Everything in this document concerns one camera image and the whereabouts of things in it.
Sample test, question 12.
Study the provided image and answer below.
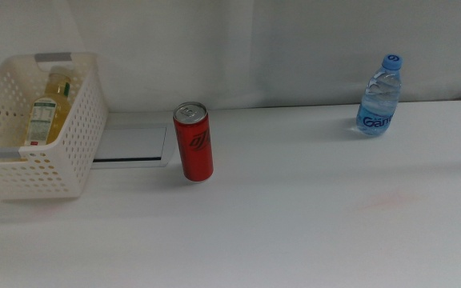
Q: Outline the yellow juice bottle white cap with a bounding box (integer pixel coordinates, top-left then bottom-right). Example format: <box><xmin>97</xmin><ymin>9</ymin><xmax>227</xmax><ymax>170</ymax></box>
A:
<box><xmin>22</xmin><ymin>71</ymin><xmax>73</xmax><ymax>147</ymax></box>

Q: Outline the silver table cable flap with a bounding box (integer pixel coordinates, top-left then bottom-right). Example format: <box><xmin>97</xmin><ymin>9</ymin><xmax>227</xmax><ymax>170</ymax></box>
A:
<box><xmin>90</xmin><ymin>122</ymin><xmax>178</xmax><ymax>170</ymax></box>

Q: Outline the red soda can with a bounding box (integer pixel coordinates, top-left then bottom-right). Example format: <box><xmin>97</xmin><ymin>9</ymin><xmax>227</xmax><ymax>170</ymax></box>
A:
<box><xmin>172</xmin><ymin>101</ymin><xmax>214</xmax><ymax>182</ymax></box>

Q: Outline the white fabric backdrop curtain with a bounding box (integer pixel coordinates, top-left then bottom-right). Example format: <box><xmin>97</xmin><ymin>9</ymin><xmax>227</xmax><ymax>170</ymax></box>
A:
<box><xmin>0</xmin><ymin>0</ymin><xmax>461</xmax><ymax>114</ymax></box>

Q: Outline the clear water bottle blue cap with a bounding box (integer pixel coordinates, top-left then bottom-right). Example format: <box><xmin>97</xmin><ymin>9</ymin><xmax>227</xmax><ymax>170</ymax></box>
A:
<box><xmin>355</xmin><ymin>54</ymin><xmax>403</xmax><ymax>137</ymax></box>

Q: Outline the white perforated plastic basket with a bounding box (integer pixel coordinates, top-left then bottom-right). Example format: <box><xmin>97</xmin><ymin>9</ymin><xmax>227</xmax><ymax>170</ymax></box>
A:
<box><xmin>0</xmin><ymin>52</ymin><xmax>109</xmax><ymax>201</ymax></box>

